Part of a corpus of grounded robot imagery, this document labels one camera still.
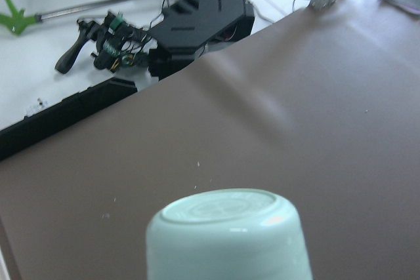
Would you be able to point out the mint green plastic cup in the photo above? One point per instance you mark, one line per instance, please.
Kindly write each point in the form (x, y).
(238, 233)

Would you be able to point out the black electronic device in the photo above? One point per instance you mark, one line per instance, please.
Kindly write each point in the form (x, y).
(189, 25)

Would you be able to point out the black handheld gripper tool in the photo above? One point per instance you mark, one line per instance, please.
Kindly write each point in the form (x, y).
(118, 44)

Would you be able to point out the green handled metal rod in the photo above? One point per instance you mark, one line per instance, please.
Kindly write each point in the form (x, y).
(16, 22)

